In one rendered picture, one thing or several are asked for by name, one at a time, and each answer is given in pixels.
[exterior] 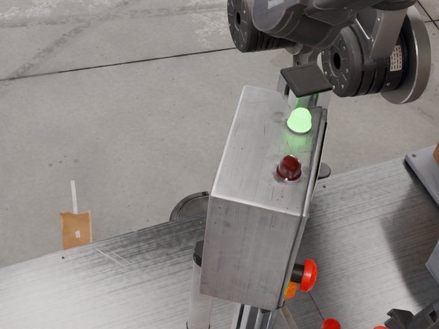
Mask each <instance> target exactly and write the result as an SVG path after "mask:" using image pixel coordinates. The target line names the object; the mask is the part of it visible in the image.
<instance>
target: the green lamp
mask: <svg viewBox="0 0 439 329"><path fill-rule="evenodd" d="M310 121H311V115H310V113H309V111H307V109H305V108H297V109H295V110H294V111H292V113H291V117H290V118H289V119H288V121H287V129H288V130H289V131H290V132H291V133H293V134H295V135H305V134H308V133H309V132H310V129H311V125H312V124H311V122H310Z"/></svg>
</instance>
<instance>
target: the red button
mask: <svg viewBox="0 0 439 329"><path fill-rule="evenodd" d="M316 276H317V266H316V264H315V262H314V261H313V260H310V259H305V261H304V265H302V264H297V263H295V264H294V267H293V271H292V274H291V280H290V282H294V283H299V290H300V291H302V292H308V291H309V290H311V289H312V288H313V286H314V284H315V282H316Z"/></svg>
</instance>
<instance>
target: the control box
mask: <svg viewBox="0 0 439 329"><path fill-rule="evenodd" d="M288 97H289V94H286V95H282V94H281V93H280V92H277V91H272V90H268V89H263V88H259V87H253V86H248V85H246V86H244V87H243V88H242V90H241V92H240V96H239V99H238V102H237V106H236V109H235V113H234V116H233V119H232V122H231V126H230V128H229V132H228V135H227V139H226V141H225V145H224V148H223V151H222V154H221V158H220V161H219V165H218V169H217V171H216V175H215V178H214V181H213V184H212V188H211V190H210V194H209V200H208V211H207V217H206V228H205V235H204V246H203V257H202V264H201V274H200V281H199V292H200V293H201V294H205V295H208V296H213V297H216V298H221V299H224V300H229V301H232V302H237V303H240V304H246V305H249V306H254V307H258V308H261V309H267V310H270V311H274V310H275V309H276V308H277V305H278V306H280V307H282V305H283V302H284V301H285V297H286V295H287V291H288V288H289V283H290V280H291V274H292V271H293V267H294V264H295V260H296V257H297V253H298V250H299V246H300V243H301V239H302V235H303V232H304V228H305V225H306V221H307V219H309V216H310V214H309V209H310V202H311V198H312V191H313V188H314V181H315V177H316V170H317V164H318V160H319V153H320V149H321V143H322V139H323V132H324V128H325V122H326V121H327V118H328V117H327V109H325V108H324V109H323V107H322V106H315V101H310V102H309V103H308V108H307V111H309V113H310V115H311V121H310V122H311V124H312V125H311V129H310V132H309V133H308V134H305V135H295V134H293V133H291V132H290V131H289V130H288V129H287V121H288V119H289V118H290V117H291V113H292V111H293V110H292V109H291V107H290V105H289V104H288V102H287V101H288ZM286 155H294V156H296V157H297V158H298V159H299V161H300V162H301V171H302V174H301V178H300V180H299V181H298V182H297V183H294V184H286V183H283V182H281V181H280V180H279V179H278V178H277V177H276V168H277V166H278V165H279V164H280V160H281V159H282V158H283V157H285V156H286Z"/></svg>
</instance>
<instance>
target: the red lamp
mask: <svg viewBox="0 0 439 329"><path fill-rule="evenodd" d="M301 174H302V171H301V162H300V161H299V159H298V158H297V157H296V156H294V155H286V156H285V157H283V158H282V159H281V160H280V164H279V165H278V166H277V168H276V177H277V178H278V179H279V180H280V181H281V182H283V183H286V184H294V183H297V182H298V181H299V180H300V178H301Z"/></svg>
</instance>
